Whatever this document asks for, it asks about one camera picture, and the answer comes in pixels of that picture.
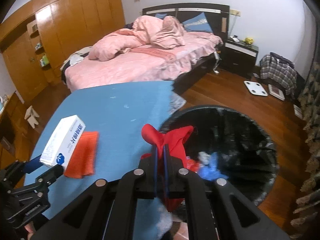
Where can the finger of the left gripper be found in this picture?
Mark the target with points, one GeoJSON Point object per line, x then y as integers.
{"type": "Point", "coordinates": [32, 165]}
{"type": "Point", "coordinates": [51, 175]}

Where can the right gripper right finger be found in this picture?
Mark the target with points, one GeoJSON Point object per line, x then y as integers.
{"type": "Point", "coordinates": [173, 184]}

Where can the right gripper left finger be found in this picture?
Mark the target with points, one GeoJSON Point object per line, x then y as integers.
{"type": "Point", "coordinates": [147, 182]}

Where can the red plastic bag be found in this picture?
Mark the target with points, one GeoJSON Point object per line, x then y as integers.
{"type": "Point", "coordinates": [193, 165]}

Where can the orange mesh net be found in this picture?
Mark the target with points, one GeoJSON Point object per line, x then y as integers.
{"type": "Point", "coordinates": [82, 162]}

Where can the white medicine box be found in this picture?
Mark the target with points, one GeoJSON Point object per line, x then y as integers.
{"type": "Point", "coordinates": [61, 144]}

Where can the blue plastic bag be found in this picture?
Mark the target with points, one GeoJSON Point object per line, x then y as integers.
{"type": "Point", "coordinates": [211, 172]}

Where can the red cloth strip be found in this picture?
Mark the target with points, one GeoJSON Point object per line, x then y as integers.
{"type": "Point", "coordinates": [194, 187]}

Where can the black trash bin bag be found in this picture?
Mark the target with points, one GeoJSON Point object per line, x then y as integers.
{"type": "Point", "coordinates": [243, 152]}

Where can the person left hand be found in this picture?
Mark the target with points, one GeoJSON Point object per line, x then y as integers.
{"type": "Point", "coordinates": [30, 230]}

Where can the wooden side cabinet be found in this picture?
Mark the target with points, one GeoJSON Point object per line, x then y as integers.
{"type": "Point", "coordinates": [14, 128]}

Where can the white small stool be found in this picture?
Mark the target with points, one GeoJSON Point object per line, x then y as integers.
{"type": "Point", "coordinates": [31, 116]}

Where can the clothes pile on bed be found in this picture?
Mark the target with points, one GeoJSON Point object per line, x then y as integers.
{"type": "Point", "coordinates": [77, 56]}

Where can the wooden wardrobe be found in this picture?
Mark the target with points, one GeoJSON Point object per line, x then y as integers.
{"type": "Point", "coordinates": [37, 38]}

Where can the white bathroom scale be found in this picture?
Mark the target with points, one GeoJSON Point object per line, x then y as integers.
{"type": "Point", "coordinates": [255, 88]}

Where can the pink bed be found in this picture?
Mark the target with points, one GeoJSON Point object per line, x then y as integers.
{"type": "Point", "coordinates": [145, 63]}

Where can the patterned curtain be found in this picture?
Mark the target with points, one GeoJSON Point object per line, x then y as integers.
{"type": "Point", "coordinates": [306, 223]}

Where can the framed picture on floor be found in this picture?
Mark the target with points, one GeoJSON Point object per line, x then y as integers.
{"type": "Point", "coordinates": [276, 92]}

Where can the black nightstand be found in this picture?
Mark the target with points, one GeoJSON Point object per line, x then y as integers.
{"type": "Point", "coordinates": [239, 58]}

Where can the pink crumpled duvet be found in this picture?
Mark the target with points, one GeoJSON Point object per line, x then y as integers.
{"type": "Point", "coordinates": [166, 33]}

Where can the plaid bag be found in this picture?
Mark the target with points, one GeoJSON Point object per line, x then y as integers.
{"type": "Point", "coordinates": [280, 70]}

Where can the yellow toy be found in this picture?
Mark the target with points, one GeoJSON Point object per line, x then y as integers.
{"type": "Point", "coordinates": [249, 40]}

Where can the blue pillow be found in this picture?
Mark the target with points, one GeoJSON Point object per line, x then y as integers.
{"type": "Point", "coordinates": [198, 23]}

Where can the black headboard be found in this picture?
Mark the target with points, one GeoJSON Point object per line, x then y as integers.
{"type": "Point", "coordinates": [216, 14]}

